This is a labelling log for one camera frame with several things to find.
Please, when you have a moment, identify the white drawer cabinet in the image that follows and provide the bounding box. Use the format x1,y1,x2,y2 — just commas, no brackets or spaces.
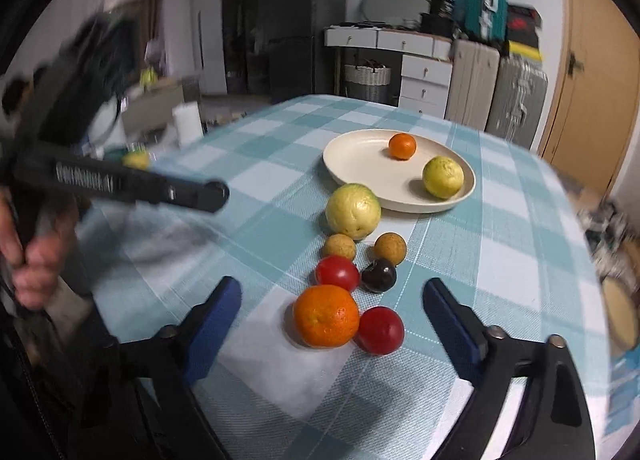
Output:
324,26,453,118

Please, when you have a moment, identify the green-yellow pear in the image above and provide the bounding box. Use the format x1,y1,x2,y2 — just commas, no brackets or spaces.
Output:
422,156,465,200

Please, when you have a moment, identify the person's left hand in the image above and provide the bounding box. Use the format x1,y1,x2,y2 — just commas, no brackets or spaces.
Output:
0,192,81,311

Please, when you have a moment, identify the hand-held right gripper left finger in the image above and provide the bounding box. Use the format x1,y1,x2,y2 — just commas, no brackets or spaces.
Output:
75,276,243,460

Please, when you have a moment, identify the yellow fruit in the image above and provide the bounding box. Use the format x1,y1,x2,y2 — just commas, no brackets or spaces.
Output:
122,150,151,171

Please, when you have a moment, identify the grey white wicker basket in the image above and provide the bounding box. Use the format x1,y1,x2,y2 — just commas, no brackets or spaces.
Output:
344,64,392,103

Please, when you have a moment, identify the oval metal frame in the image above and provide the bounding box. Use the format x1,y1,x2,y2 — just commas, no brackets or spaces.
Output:
361,0,431,28

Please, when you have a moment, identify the brown longan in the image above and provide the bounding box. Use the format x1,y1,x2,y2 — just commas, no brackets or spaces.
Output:
373,232,407,265

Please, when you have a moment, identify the white paper towel roll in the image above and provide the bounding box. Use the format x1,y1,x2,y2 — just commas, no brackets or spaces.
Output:
172,102,203,145

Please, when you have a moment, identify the silver suitcase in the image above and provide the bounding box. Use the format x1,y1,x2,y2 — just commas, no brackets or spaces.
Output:
486,56,549,145

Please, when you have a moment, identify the large orange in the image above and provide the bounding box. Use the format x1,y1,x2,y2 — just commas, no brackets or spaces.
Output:
292,284,361,348

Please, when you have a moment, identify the black box with red print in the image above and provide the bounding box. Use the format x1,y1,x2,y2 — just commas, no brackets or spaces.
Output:
506,4,543,45

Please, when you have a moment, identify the wooden door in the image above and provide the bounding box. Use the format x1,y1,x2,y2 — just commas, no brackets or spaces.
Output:
537,0,640,195

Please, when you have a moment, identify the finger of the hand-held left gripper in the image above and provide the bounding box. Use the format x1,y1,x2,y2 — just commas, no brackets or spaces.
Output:
120,171,231,213

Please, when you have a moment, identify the beige suitcase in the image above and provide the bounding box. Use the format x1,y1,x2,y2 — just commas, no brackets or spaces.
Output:
445,38,501,131

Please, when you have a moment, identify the black refrigerator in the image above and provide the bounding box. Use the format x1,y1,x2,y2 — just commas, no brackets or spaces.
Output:
265,0,348,103

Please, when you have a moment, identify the round wooden board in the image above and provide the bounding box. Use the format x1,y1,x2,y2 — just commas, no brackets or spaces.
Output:
600,275,640,356

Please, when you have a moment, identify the small tangerine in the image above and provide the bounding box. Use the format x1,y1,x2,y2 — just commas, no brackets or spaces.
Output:
388,133,417,161

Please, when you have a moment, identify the dark purple plum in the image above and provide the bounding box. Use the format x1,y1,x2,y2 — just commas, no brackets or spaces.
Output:
361,258,398,293

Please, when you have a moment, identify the black bag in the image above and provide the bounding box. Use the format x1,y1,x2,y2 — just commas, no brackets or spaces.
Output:
427,0,458,35

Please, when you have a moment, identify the dark plum bottom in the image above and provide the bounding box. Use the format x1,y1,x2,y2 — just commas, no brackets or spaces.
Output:
355,306,405,355

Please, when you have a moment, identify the teal checkered tablecloth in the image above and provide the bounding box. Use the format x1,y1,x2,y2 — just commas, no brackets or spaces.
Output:
75,94,618,460

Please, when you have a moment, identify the yellow flat box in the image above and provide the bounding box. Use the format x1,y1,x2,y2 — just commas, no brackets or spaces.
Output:
507,42,543,63

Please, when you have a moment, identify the large green-yellow citrus fruit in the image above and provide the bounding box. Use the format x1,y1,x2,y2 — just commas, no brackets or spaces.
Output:
325,183,382,241

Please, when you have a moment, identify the red tomato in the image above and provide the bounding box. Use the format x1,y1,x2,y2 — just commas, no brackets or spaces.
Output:
315,255,361,293

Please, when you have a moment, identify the cream round plate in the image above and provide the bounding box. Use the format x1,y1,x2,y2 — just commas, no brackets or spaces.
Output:
322,129,476,214

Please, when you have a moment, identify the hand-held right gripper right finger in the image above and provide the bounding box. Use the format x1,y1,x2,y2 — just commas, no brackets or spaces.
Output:
423,278,597,460

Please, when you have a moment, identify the brown kiwi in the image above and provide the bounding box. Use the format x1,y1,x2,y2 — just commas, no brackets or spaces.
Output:
321,234,357,263

